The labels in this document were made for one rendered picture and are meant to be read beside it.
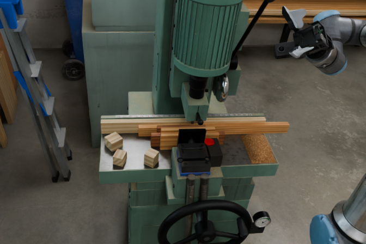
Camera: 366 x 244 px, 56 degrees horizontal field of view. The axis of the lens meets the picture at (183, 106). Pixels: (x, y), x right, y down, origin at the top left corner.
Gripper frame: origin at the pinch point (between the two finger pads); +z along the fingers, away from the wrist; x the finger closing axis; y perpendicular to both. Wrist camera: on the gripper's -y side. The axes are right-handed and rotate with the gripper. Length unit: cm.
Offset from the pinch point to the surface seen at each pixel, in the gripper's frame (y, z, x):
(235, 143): -31.9, -19.2, 24.3
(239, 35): -20.5, -11.6, -11.9
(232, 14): -7.4, 15.3, -1.3
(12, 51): -118, 26, -30
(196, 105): -32.0, 1.9, 14.4
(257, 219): -34, -31, 50
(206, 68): -20.0, 11.3, 8.5
